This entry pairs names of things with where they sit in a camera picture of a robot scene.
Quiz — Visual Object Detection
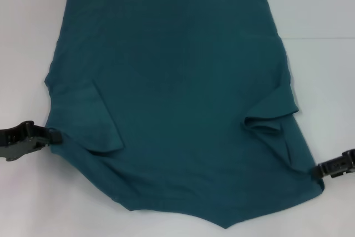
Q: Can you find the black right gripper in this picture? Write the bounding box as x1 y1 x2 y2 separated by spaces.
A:
311 149 355 180

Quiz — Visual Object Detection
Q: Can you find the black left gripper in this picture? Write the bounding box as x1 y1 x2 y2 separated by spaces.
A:
0 120 63 163

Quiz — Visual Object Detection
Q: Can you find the teal blue shirt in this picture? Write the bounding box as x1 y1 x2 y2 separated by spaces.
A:
43 0 326 223

